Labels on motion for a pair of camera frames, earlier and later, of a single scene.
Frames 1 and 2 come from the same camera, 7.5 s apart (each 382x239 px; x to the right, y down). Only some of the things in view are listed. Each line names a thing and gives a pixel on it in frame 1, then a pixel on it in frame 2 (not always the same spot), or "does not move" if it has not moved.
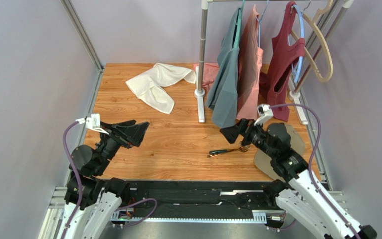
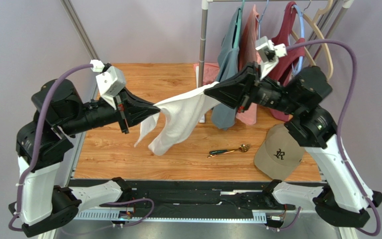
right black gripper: [244, 128] to [249, 87]
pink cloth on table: [210, 71] does not move
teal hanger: [238, 26] does not move
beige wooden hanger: [314, 22] does not move
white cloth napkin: [147, 86] to [182, 111]
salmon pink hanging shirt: [250, 67] does not move
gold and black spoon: [243, 149] does not move
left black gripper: [134, 134] to [127, 98]
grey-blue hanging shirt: [222, 99] does not move
